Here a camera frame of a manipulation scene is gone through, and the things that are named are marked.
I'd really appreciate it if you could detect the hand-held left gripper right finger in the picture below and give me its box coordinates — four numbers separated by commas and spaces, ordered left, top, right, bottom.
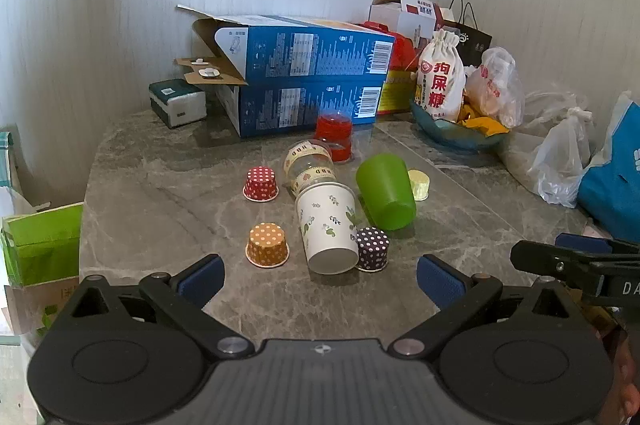
387, 254, 601, 359

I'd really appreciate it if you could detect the red dotted cupcake liner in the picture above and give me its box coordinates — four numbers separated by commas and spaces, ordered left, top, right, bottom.
242, 166, 280, 203

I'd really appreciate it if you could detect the clear plastic bag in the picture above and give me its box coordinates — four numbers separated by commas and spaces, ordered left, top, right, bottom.
499, 82, 597, 198

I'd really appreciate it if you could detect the green plastic cup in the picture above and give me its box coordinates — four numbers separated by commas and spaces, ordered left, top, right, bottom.
355, 154, 418, 232

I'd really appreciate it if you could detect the dark purple dotted cupcake liner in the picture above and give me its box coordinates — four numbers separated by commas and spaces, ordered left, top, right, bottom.
354, 227, 391, 273

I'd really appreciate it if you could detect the red transparent plastic cup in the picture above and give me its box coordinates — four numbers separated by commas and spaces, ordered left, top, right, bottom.
314, 114, 354, 164

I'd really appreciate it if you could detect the brown cardboard box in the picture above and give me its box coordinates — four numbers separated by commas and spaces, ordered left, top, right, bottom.
4, 274, 82, 337

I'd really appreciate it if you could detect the orange dotted cupcake liner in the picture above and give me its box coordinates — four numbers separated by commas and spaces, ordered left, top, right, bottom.
245, 223, 291, 269

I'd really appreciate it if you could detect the blue carton with cardboard flap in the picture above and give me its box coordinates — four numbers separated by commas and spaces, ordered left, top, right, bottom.
173, 56, 387, 139

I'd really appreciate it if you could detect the yellow snack packet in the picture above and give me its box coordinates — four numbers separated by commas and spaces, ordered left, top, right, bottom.
457, 102, 511, 140

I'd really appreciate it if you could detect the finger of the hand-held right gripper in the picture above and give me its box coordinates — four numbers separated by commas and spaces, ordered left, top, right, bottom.
555, 233, 640, 257
510, 240, 609, 294

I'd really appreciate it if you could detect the blue shopping bag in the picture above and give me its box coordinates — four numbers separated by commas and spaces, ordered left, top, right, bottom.
577, 91, 640, 244

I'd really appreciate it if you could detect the white drawstring cloth bag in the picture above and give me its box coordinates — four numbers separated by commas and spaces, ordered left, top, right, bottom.
416, 29, 466, 124

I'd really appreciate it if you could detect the clear glass jar with tape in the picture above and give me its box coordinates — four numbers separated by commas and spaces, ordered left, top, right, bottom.
283, 138, 337, 196

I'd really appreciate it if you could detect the blue glass bowl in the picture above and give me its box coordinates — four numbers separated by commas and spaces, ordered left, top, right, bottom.
409, 97, 512, 151

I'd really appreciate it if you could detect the white knotted plastic bag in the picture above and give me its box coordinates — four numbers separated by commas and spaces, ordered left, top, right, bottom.
537, 107, 599, 208

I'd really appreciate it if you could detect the red and yellow box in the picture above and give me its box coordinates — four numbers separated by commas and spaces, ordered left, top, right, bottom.
350, 21, 422, 116

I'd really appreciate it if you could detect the teal striped bag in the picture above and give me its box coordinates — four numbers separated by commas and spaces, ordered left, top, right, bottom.
0, 132, 17, 192

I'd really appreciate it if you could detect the white floral paper cup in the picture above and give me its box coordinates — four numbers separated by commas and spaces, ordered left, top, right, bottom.
294, 183, 361, 276

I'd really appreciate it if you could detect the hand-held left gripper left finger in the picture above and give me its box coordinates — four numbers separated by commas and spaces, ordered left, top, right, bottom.
39, 254, 254, 359

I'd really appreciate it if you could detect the blue carton with open flaps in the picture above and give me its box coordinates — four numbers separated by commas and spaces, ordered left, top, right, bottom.
176, 4, 397, 87

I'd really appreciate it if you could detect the yellow cupcake liner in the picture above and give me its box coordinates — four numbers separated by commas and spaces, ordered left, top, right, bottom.
407, 169, 432, 202

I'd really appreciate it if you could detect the green box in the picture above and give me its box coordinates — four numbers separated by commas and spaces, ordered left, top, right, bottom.
0, 202, 85, 289

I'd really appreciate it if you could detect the green and white tissue pack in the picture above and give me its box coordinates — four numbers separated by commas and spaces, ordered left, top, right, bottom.
148, 79, 207, 128

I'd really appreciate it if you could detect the white cardboard box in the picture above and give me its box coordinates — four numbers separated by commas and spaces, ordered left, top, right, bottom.
369, 0, 454, 52

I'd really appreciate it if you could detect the black paper bag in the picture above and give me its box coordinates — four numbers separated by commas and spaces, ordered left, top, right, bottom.
442, 0, 494, 67

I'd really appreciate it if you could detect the plastic bag with orange snack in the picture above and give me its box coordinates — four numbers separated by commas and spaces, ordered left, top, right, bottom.
463, 47, 526, 129

